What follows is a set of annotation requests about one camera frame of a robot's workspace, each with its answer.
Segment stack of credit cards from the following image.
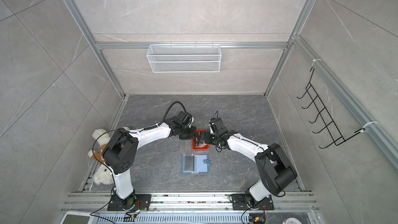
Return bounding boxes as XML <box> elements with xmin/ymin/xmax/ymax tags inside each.
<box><xmin>195</xmin><ymin>144</ymin><xmax>208</xmax><ymax>149</ymax></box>

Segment white tablet device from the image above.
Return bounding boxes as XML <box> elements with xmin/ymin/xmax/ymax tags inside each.
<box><xmin>60</xmin><ymin>211</ymin><xmax>96</xmax><ymax>224</ymax></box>

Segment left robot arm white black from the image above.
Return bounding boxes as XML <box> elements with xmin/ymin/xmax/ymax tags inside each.
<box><xmin>102</xmin><ymin>111</ymin><xmax>197</xmax><ymax>200</ymax></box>

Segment white plush bunny toy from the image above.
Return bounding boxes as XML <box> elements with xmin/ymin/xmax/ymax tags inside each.
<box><xmin>88</xmin><ymin>127</ymin><xmax>138</xmax><ymax>191</ymax></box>

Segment white wire mesh basket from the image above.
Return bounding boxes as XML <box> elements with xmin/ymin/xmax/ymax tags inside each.
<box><xmin>147</xmin><ymin>44</ymin><xmax>222</xmax><ymax>73</ymax></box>

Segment black wire hook rack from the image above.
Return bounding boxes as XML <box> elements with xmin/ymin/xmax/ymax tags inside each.
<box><xmin>296</xmin><ymin>67</ymin><xmax>365</xmax><ymax>149</ymax></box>

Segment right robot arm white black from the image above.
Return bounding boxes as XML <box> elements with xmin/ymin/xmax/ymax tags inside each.
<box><xmin>194</xmin><ymin>118</ymin><xmax>297</xmax><ymax>205</ymax></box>

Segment aluminium frame rails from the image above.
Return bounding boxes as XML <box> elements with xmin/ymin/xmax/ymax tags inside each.
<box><xmin>63</xmin><ymin>0</ymin><xmax>398</xmax><ymax>168</ymax></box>

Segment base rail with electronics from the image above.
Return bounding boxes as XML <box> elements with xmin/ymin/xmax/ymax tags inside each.
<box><xmin>61</xmin><ymin>191</ymin><xmax>325</xmax><ymax>224</ymax></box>

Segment blue leather card holder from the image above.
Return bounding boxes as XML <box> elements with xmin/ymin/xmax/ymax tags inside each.
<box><xmin>181</xmin><ymin>155</ymin><xmax>211</xmax><ymax>174</ymax></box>

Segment red plastic tray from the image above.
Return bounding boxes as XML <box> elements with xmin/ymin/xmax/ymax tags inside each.
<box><xmin>192</xmin><ymin>130</ymin><xmax>209</xmax><ymax>151</ymax></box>

